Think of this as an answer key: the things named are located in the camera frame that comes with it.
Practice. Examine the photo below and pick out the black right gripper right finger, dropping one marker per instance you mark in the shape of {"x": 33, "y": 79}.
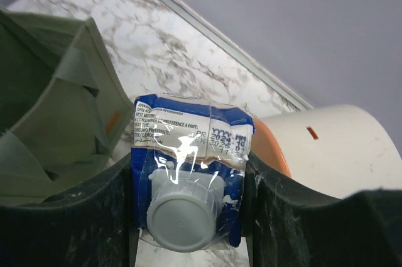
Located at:
{"x": 288, "y": 224}

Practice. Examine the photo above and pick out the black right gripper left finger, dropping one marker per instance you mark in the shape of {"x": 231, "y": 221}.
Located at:
{"x": 90, "y": 224}

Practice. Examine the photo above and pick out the olive green canvas bag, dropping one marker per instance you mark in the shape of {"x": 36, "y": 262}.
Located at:
{"x": 63, "y": 108}

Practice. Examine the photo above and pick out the cream cylinder with orange face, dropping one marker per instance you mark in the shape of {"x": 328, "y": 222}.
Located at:
{"x": 335, "y": 150}

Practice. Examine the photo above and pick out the blue white beverage carton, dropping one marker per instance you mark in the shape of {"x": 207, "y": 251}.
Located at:
{"x": 188, "y": 161}

